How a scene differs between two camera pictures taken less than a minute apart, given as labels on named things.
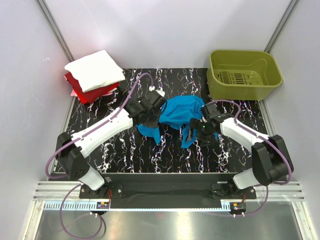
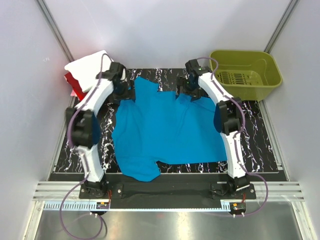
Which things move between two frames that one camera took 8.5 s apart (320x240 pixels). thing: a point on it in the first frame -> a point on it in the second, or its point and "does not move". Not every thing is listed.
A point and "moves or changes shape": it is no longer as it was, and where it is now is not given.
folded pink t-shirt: x=73 y=93 does not move
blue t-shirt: x=177 y=111 moves or changes shape
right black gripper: x=195 y=124 -> x=181 y=81
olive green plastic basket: x=242 y=75 does not move
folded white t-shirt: x=95 y=70 does not move
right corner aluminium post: x=281 y=25 does not move
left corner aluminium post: x=45 y=11 does not move
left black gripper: x=147 y=124 -> x=129 y=94
